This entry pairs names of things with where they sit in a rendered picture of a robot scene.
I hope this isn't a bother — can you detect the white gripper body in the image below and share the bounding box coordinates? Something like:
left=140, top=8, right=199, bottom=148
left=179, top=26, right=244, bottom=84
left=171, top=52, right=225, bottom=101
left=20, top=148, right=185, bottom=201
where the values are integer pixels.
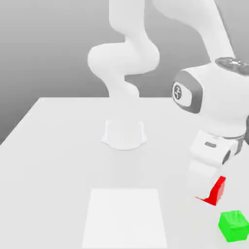
left=187, top=129, right=231, bottom=170

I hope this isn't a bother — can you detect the small red cube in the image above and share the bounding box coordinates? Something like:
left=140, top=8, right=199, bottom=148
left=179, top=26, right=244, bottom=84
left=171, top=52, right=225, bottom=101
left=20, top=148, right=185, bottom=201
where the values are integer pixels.
left=195, top=175, right=227, bottom=206

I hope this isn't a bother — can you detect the small green cube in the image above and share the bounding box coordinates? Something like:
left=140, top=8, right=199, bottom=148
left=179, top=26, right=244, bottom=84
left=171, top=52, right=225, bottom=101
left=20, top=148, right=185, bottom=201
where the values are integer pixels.
left=217, top=210, right=249, bottom=243

